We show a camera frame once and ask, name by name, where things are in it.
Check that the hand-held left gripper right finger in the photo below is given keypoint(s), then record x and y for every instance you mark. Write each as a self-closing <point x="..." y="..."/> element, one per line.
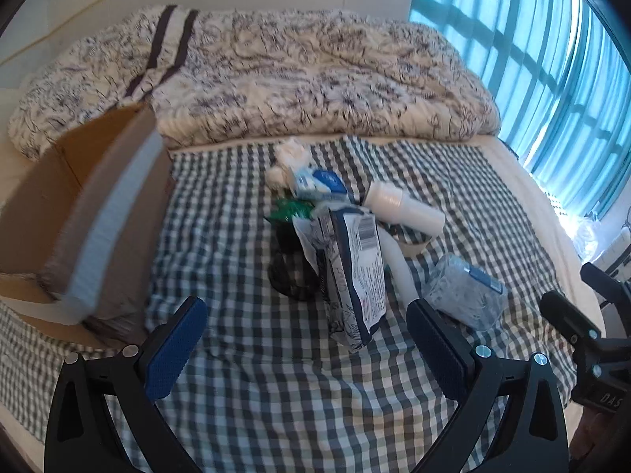
<point x="434" y="350"/>

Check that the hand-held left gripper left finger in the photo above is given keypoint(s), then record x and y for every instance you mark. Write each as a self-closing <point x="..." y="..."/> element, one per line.
<point x="177" y="350"/>

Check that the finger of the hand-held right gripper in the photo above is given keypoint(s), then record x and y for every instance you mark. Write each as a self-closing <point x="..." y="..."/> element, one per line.
<point x="567" y="313"/>
<point x="606" y="283"/>

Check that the white foam tube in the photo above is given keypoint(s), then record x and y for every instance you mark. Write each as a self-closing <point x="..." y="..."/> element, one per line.
<point x="399" y="266"/>

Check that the beige tape roll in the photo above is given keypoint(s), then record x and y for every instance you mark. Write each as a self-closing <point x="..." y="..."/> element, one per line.
<point x="419" y="246"/>

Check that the floral printed packet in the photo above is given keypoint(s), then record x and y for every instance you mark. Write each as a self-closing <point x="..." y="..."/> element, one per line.
<point x="355" y="276"/>

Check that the black ribbed object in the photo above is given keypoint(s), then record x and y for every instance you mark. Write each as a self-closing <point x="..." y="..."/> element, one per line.
<point x="291" y="276"/>

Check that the white plastic bottle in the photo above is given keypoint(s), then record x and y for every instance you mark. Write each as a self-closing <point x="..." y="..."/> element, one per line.
<point x="399" y="204"/>

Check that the green snack packet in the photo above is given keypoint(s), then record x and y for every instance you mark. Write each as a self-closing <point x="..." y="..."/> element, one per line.
<point x="291" y="209"/>

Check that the blue white tissue pack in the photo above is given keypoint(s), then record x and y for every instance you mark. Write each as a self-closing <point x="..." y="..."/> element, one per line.
<point x="320" y="182"/>

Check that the brown cardboard box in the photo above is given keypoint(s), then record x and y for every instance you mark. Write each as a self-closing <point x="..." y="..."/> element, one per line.
<point x="34" y="197"/>

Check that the person's right hand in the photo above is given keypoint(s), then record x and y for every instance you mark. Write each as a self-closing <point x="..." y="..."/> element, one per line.
<point x="591" y="433"/>

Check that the white plastic bag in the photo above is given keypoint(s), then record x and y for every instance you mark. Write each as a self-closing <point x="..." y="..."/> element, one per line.
<point x="591" y="236"/>

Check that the green checked cloth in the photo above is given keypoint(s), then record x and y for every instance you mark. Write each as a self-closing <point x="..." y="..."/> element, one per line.
<point x="236" y="236"/>

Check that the crumpled white tissue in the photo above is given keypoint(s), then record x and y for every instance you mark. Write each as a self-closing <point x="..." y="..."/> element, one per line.
<point x="291" y="155"/>

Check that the teal curtain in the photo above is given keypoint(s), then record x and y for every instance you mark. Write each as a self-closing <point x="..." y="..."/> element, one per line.
<point x="517" y="34"/>

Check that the floral printed duvet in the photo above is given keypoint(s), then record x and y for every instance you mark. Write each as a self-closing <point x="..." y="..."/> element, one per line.
<point x="296" y="74"/>

